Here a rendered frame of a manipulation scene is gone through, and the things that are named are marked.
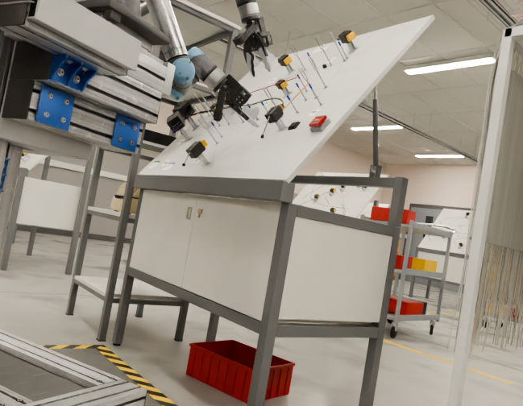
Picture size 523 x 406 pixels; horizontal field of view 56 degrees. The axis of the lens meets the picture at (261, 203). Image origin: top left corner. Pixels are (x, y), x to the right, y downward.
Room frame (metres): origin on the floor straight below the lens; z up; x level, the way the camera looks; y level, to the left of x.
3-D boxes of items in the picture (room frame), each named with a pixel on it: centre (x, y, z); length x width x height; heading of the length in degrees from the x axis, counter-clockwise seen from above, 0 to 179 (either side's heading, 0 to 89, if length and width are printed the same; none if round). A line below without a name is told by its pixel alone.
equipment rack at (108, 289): (2.94, 0.68, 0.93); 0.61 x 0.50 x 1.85; 37
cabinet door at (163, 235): (2.31, 0.43, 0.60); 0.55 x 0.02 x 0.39; 37
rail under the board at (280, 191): (2.07, 0.28, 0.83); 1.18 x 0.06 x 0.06; 37
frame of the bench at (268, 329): (2.26, 0.03, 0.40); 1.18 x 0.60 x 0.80; 37
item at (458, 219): (8.33, -3.42, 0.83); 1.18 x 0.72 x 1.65; 41
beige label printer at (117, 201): (2.82, 0.65, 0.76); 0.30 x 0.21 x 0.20; 131
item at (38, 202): (4.83, 2.15, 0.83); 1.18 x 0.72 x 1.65; 42
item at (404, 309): (4.62, -1.42, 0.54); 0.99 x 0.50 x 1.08; 137
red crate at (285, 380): (2.25, -0.03, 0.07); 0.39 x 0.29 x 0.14; 50
